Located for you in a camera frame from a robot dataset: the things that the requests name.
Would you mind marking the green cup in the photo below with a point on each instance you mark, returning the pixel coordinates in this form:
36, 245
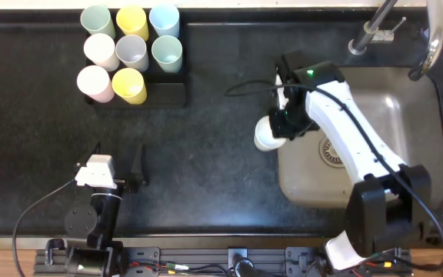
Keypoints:
96, 19
166, 51

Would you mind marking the mounting rail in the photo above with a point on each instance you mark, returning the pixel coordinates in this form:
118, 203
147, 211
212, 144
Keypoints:
198, 255

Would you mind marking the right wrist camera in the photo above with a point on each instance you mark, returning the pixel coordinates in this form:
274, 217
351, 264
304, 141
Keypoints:
281, 92

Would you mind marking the white cup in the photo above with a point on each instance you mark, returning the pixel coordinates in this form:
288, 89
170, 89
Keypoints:
263, 137
99, 48

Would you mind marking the yellow cup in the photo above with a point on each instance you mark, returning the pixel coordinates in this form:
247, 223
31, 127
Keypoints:
128, 83
131, 20

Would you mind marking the steel sink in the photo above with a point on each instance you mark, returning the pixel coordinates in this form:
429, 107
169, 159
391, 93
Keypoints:
417, 115

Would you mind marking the grey cup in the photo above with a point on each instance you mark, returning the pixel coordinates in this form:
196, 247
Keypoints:
131, 50

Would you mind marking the steel tap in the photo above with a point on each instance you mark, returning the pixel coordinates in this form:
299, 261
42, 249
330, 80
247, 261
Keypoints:
360, 40

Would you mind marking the blue cup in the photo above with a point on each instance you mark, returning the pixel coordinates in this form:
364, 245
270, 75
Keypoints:
164, 18

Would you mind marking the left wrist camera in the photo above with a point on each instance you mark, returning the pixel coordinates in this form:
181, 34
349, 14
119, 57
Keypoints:
96, 171

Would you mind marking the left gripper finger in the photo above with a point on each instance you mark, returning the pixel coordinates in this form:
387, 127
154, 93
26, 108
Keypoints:
95, 151
140, 169

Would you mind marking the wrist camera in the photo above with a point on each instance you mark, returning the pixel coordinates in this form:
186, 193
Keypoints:
96, 171
281, 92

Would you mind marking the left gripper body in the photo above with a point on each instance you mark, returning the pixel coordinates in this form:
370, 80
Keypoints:
125, 185

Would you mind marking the black tray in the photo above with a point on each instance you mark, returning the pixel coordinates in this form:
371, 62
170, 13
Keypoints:
167, 94

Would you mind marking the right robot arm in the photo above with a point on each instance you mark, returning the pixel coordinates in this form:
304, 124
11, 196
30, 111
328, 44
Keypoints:
344, 131

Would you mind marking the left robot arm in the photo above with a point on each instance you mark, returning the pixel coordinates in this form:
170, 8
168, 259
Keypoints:
106, 215

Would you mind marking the pink cup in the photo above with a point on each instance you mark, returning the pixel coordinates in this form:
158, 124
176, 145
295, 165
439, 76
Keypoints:
93, 81

